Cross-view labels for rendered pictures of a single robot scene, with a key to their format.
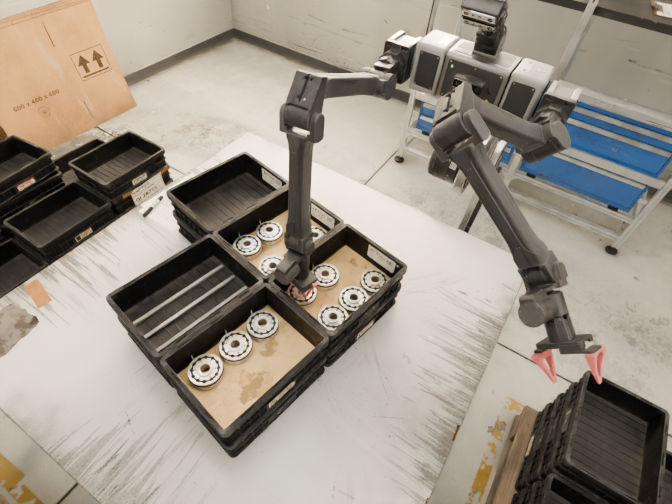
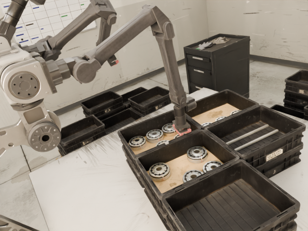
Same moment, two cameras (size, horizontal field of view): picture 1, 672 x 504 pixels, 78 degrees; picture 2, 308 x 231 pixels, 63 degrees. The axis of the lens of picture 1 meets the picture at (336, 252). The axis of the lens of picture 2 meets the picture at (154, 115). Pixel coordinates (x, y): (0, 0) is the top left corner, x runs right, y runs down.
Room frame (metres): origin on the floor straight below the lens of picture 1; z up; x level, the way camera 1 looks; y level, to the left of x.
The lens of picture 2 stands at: (1.89, 0.63, 1.69)
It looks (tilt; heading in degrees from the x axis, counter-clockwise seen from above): 29 degrees down; 213
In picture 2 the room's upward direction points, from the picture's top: 11 degrees counter-clockwise
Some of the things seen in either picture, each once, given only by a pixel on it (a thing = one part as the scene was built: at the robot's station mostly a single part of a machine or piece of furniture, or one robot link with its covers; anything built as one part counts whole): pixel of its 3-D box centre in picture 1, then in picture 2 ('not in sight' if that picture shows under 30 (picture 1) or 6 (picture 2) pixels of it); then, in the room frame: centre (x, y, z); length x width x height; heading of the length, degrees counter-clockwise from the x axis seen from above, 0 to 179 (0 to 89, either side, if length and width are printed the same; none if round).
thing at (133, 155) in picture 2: (339, 275); (157, 131); (0.88, -0.02, 0.92); 0.40 x 0.30 x 0.02; 142
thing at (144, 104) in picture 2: not in sight; (154, 113); (-0.15, -0.69, 0.37); 0.40 x 0.30 x 0.45; 152
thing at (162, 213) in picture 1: (181, 199); not in sight; (1.38, 0.73, 0.70); 0.33 x 0.23 x 0.01; 152
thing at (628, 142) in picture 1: (593, 155); not in sight; (2.26, -1.52, 0.60); 0.72 x 0.03 x 0.56; 62
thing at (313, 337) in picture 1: (249, 358); (217, 115); (0.56, 0.23, 0.87); 0.40 x 0.30 x 0.11; 142
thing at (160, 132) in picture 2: (353, 298); (154, 134); (0.83, -0.08, 0.86); 0.10 x 0.10 x 0.01
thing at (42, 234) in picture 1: (71, 234); not in sight; (1.42, 1.42, 0.31); 0.40 x 0.30 x 0.34; 152
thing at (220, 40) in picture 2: not in sight; (220, 40); (-1.09, -0.18, 0.88); 0.29 x 0.22 x 0.03; 152
